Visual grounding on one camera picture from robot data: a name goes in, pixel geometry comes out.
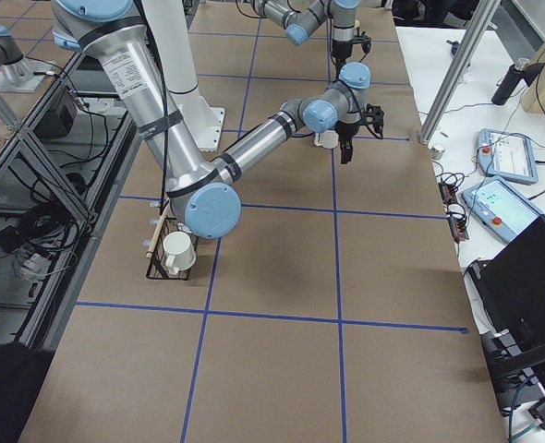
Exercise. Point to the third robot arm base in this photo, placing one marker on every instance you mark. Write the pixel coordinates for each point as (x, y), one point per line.
(16, 74)

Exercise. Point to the white ribbed mug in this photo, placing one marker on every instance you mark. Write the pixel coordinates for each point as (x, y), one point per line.
(327, 140)

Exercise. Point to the black monitor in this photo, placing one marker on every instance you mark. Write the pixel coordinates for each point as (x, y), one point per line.
(512, 285)

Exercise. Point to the brown paper table cover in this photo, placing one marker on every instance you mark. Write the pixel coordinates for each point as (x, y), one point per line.
(334, 311)

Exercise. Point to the wooden stick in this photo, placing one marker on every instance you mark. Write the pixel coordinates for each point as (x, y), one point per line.
(157, 232)

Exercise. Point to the teach pendant upper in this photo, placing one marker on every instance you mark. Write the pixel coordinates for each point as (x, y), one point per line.
(508, 155)

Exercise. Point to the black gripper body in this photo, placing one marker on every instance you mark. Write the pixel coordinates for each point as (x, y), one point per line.
(346, 129)
(340, 50)

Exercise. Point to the teach pendant lower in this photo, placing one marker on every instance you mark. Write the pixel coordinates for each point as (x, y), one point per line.
(498, 210)

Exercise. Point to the black power strip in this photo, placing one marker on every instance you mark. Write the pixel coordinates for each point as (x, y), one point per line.
(454, 211)

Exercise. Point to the black wire mug rack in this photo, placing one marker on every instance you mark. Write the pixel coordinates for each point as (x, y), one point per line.
(156, 269)

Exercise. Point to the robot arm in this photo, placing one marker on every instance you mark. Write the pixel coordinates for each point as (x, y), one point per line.
(300, 25)
(144, 51)

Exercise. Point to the aluminium frame post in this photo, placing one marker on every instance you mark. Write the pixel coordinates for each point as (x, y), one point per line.
(468, 45)

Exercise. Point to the white mug in rack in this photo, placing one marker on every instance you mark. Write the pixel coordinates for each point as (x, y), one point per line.
(179, 252)

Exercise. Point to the black cylinder bottle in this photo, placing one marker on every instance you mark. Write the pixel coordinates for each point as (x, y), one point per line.
(515, 73)

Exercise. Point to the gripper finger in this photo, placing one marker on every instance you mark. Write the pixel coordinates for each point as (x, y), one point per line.
(346, 150)

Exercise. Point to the teach pendant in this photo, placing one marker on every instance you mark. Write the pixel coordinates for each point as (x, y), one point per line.
(508, 155)
(498, 210)

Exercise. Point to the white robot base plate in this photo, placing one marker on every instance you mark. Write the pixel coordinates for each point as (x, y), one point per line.
(208, 126)

